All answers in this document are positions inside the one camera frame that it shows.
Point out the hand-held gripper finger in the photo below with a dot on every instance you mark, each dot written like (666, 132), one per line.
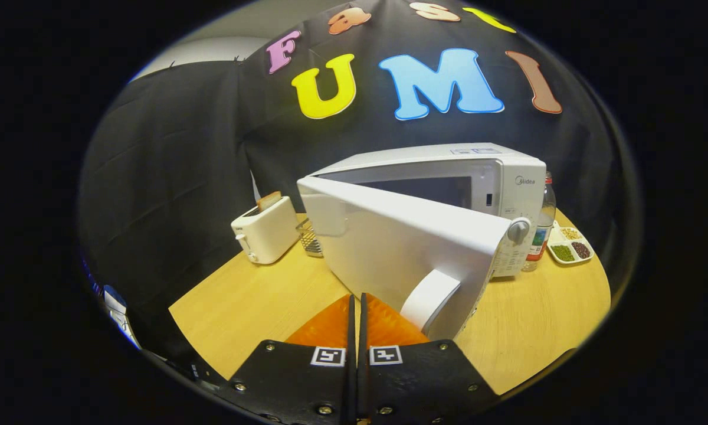
(351, 378)
(363, 383)

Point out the white microwave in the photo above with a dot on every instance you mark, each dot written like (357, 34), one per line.
(389, 248)

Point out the white toaster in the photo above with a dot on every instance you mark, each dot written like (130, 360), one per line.
(265, 233)

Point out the toast slice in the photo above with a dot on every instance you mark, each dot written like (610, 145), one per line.
(269, 200)

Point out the clear bottle with red cap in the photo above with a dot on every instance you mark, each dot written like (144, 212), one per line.
(544, 227)

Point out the white divided dish of beans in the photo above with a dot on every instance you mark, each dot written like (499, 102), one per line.
(569, 251)

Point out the white and blue object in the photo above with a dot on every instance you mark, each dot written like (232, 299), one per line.
(113, 304)

